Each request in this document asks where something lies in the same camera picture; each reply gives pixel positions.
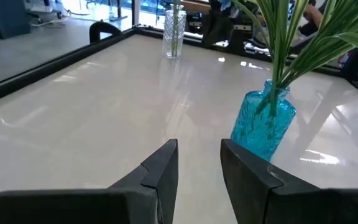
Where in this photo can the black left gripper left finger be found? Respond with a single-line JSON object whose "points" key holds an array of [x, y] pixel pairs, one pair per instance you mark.
{"points": [[73, 207]]}

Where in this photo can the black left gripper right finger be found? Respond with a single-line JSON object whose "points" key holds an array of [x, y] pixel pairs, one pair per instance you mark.
{"points": [[306, 207]]}

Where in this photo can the blue artificial flower bunch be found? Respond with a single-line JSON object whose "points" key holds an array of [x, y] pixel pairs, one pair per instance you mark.
{"points": [[280, 37], [337, 34]]}

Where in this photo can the blue patterned glass vase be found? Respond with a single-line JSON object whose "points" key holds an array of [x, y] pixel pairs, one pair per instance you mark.
{"points": [[259, 130]]}

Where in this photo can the clear patterned glass vase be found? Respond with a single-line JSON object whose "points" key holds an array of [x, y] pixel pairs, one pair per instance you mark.
{"points": [[174, 34]]}

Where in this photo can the person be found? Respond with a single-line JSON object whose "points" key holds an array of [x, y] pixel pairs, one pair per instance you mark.
{"points": [[313, 15]]}

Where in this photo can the black computer tower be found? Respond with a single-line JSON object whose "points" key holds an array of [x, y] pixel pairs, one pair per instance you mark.
{"points": [[8, 18]]}

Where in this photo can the black aluminium table frame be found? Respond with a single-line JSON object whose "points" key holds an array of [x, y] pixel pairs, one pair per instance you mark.
{"points": [[57, 62]]}

